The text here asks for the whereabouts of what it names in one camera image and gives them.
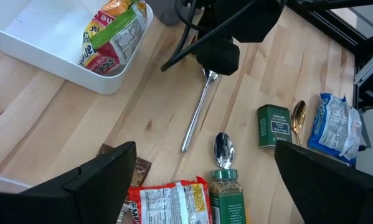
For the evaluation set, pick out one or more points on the green lidded oregano jar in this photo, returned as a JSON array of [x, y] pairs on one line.
[[226, 199]]

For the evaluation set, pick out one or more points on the green pepper tin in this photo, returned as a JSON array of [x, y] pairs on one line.
[[273, 126]]

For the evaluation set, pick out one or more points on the yellow green ramen packet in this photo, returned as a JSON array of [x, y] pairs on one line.
[[111, 40]]

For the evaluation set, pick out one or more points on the grey plastic bin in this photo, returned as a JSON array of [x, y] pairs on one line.
[[164, 12]]

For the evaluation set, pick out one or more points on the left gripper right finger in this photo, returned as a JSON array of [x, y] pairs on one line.
[[323, 193]]

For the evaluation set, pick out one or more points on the silver aluminium extrusion bar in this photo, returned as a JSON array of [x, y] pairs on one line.
[[370, 65]]

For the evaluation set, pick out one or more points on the red ramen packet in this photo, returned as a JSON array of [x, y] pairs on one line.
[[170, 202]]

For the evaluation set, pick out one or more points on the brown food packet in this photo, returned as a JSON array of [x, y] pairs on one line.
[[141, 171]]

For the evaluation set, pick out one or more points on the blue ramen packet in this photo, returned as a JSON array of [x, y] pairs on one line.
[[335, 130]]

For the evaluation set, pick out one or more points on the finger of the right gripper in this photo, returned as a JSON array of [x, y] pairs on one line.
[[219, 57], [251, 18]]

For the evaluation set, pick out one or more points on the white plastic bin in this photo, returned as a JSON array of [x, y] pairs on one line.
[[33, 37]]

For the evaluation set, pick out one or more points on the long steel spoon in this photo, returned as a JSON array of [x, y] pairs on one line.
[[192, 124]]

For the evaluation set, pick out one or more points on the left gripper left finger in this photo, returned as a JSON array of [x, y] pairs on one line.
[[89, 199]]

